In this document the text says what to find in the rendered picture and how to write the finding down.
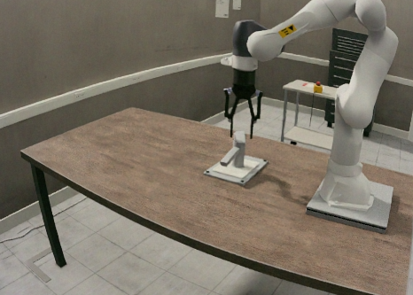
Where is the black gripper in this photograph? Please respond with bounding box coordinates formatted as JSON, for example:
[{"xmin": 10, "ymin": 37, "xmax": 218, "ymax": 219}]
[{"xmin": 224, "ymin": 68, "xmax": 263, "ymax": 139}]

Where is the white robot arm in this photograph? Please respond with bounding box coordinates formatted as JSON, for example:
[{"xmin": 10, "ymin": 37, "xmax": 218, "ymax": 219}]
[{"xmin": 222, "ymin": 0, "xmax": 398, "ymax": 211}]

